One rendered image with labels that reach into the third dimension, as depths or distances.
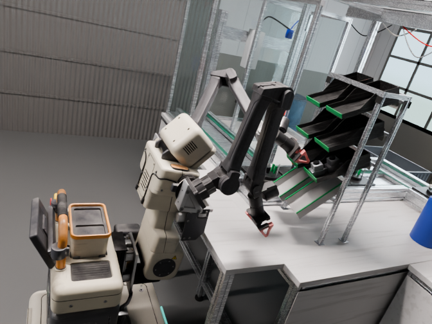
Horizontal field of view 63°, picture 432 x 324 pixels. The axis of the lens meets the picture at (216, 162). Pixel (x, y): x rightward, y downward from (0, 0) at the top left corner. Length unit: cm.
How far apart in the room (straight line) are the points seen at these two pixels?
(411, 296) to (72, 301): 163
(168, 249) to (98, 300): 35
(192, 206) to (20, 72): 345
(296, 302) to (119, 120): 356
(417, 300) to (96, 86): 381
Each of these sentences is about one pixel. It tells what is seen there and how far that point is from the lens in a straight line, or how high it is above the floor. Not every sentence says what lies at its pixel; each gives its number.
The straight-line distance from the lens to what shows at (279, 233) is 188.
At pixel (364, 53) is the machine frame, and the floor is 177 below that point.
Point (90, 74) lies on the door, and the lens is 451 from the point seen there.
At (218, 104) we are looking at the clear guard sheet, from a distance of 338.
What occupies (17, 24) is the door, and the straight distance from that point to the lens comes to 442.
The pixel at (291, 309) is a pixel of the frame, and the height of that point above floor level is 70.
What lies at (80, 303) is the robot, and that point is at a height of 74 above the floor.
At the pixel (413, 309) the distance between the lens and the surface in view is 220.
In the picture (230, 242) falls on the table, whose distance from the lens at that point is 168.
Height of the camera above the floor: 181
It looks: 23 degrees down
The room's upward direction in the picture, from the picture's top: 14 degrees clockwise
